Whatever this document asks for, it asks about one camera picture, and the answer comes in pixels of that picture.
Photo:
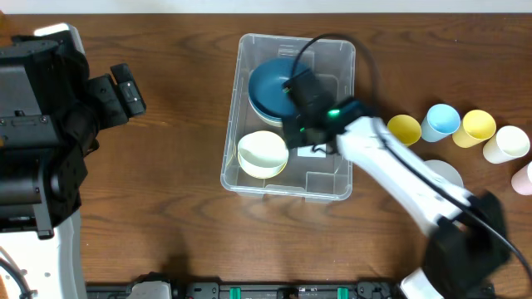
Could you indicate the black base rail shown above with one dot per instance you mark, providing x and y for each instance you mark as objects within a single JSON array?
[{"x": 158, "y": 285}]

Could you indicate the yellow bowl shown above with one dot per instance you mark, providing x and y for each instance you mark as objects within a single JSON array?
[{"x": 282, "y": 170}]

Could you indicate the yellow cup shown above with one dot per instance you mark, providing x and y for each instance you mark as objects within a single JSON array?
[
  {"x": 405, "y": 128},
  {"x": 476, "y": 127}
]

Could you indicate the light blue cup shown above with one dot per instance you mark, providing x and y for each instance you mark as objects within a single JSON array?
[{"x": 440, "y": 121}]

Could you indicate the cream cup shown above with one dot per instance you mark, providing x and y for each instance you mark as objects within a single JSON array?
[{"x": 508, "y": 143}]

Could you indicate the grey bowl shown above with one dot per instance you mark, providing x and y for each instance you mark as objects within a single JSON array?
[{"x": 446, "y": 171}]

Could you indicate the clear plastic storage container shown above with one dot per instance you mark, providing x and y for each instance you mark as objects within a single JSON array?
[{"x": 320, "y": 179}]

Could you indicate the cream bowl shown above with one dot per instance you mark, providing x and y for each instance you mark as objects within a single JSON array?
[{"x": 270, "y": 122}]

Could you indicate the dark blue bowl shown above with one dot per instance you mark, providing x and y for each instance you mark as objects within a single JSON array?
[
  {"x": 259, "y": 114},
  {"x": 266, "y": 91}
]

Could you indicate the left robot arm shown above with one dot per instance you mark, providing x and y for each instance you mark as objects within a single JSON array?
[{"x": 52, "y": 110}]

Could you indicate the white bowl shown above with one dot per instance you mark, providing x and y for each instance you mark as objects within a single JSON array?
[{"x": 262, "y": 153}]

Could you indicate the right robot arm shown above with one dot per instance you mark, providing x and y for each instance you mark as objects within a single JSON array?
[{"x": 465, "y": 233}]

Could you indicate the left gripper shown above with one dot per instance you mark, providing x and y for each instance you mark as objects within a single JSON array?
[{"x": 125, "y": 91}]

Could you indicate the white label in container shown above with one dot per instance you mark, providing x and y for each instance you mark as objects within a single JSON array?
[{"x": 308, "y": 152}]

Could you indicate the pink cup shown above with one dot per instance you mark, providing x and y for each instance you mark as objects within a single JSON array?
[{"x": 521, "y": 180}]

